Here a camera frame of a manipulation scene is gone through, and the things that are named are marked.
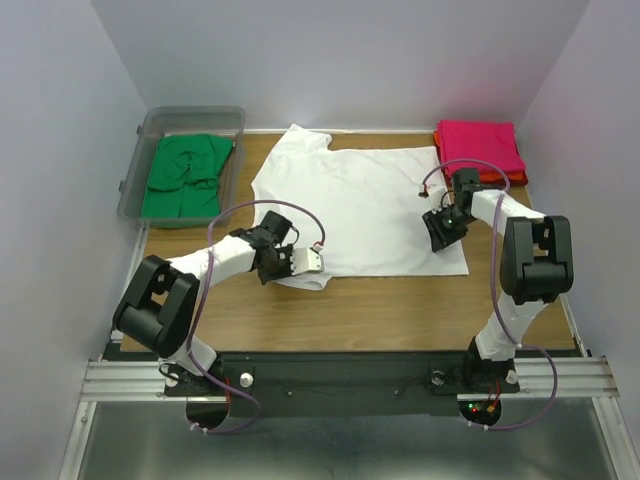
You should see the white t shirt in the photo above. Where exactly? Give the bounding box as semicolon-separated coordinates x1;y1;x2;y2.
251;125;469;291

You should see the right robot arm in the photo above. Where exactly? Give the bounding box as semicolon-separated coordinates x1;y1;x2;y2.
422;168;574;391

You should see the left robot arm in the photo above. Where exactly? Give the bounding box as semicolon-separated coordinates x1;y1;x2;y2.
113;211;293;399

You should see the pink folded t shirt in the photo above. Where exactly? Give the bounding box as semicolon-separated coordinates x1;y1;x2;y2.
434;120;526;176

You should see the green t shirt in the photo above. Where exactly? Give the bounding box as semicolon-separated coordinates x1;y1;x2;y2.
141;133;234;219

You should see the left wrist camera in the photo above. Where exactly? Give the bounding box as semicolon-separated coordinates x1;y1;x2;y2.
290;247;324;276

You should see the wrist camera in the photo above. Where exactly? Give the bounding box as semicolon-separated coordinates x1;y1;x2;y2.
418;184;453;212
290;247;324;276

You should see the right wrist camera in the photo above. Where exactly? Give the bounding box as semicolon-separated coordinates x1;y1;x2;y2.
418;184;453;212

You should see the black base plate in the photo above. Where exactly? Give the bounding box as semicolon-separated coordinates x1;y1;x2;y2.
161;350;520;418

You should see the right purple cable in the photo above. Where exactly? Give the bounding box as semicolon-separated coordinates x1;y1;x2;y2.
419;158;559;432

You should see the purple cable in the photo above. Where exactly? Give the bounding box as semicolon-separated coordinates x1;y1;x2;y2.
187;199;327;435
419;158;559;432

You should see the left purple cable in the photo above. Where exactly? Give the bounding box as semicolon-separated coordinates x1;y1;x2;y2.
187;199;327;435

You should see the aluminium frame rail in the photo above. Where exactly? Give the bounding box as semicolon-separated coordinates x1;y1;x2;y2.
80;357;619;403

